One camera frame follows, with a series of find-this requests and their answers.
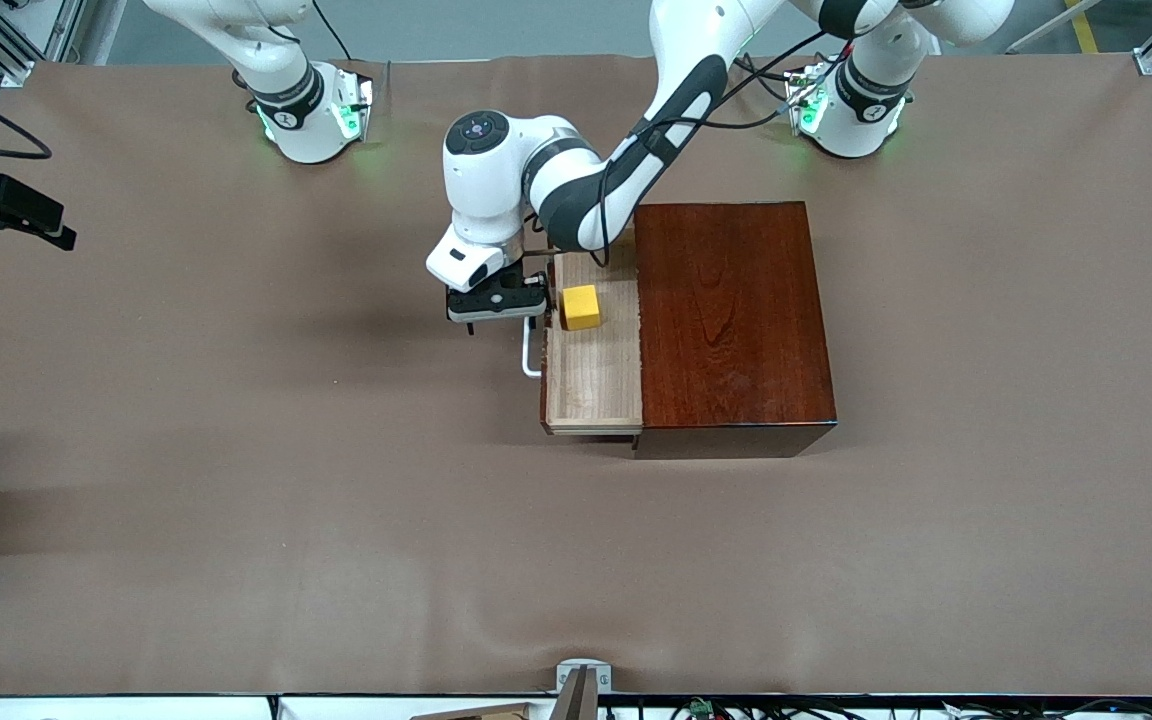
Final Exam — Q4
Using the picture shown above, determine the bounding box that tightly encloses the metal base connector bracket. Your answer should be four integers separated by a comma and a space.
334, 68, 375, 143

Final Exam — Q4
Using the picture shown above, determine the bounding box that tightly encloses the dark red wooden cabinet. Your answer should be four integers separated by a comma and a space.
633, 201, 839, 461

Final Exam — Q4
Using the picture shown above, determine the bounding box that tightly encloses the black base cable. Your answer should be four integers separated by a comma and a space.
311, 0, 352, 63
734, 55, 807, 131

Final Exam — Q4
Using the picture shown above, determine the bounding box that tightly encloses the brown table cover sheet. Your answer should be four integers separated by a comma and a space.
0, 50, 1152, 698

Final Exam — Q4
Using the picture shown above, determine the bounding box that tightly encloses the black cable bundle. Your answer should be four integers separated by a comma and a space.
601, 697, 1152, 720

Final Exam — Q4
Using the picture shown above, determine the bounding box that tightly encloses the yellow floor tape strip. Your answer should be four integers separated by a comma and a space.
1064, 0, 1103, 54

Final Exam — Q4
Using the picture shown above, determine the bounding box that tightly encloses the black left base cable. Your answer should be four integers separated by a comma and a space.
734, 55, 807, 131

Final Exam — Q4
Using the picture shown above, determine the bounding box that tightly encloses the silver camera mount bracket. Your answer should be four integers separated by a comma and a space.
554, 658, 614, 720

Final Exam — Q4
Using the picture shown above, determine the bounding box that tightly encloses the light wooden drawer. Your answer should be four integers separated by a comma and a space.
521, 250, 645, 437

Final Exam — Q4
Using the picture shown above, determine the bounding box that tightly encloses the black right base cable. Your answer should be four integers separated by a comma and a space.
311, 0, 352, 63

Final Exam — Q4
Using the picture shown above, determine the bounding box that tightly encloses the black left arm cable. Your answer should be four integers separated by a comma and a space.
596, 28, 842, 269

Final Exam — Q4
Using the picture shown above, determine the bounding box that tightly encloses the yellow block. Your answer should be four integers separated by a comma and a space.
561, 285, 602, 332

